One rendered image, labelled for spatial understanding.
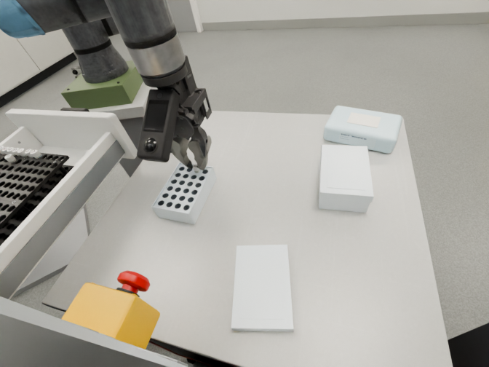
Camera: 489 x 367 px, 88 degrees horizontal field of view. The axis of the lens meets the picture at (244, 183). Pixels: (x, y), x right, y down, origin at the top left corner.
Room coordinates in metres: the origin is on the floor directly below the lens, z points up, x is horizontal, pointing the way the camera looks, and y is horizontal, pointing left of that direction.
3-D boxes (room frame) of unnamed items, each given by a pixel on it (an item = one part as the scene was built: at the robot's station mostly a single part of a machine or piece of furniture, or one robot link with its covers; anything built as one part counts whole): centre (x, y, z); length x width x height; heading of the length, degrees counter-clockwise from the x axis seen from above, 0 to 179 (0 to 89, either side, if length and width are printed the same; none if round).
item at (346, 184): (0.31, -0.19, 0.79); 0.13 x 0.09 x 0.05; 159
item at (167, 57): (0.42, 0.09, 1.03); 0.08 x 0.08 x 0.05
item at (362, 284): (0.34, -0.01, 0.38); 0.62 x 0.58 x 0.76; 66
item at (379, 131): (0.44, -0.29, 0.78); 0.15 x 0.10 x 0.04; 52
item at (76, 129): (0.52, 0.35, 0.87); 0.29 x 0.02 x 0.11; 66
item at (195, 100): (0.42, 0.08, 0.95); 0.09 x 0.08 x 0.12; 154
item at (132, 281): (0.14, 0.16, 0.88); 0.04 x 0.03 x 0.04; 66
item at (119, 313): (0.11, 0.18, 0.88); 0.07 x 0.05 x 0.07; 66
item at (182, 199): (0.36, 0.12, 0.78); 0.12 x 0.08 x 0.04; 154
